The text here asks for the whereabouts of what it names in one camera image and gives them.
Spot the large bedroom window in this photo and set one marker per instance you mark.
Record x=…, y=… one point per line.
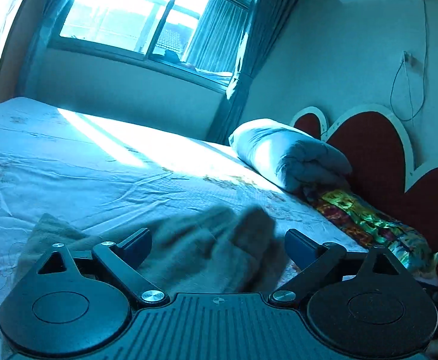
x=193, y=40

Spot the red heart-shaped headboard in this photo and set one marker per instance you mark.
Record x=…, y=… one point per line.
x=385, y=173

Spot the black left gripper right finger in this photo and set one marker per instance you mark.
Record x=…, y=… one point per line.
x=316, y=263

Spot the colourful patterned pillow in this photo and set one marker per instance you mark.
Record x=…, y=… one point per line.
x=369, y=227

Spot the floral white bed sheet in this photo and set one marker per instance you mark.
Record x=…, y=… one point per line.
x=99, y=175

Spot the grey-green pants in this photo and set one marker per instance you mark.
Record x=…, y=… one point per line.
x=60, y=307

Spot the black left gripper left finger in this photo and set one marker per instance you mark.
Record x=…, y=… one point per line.
x=118, y=263

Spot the rolled white quilt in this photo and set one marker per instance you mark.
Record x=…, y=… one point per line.
x=287, y=157

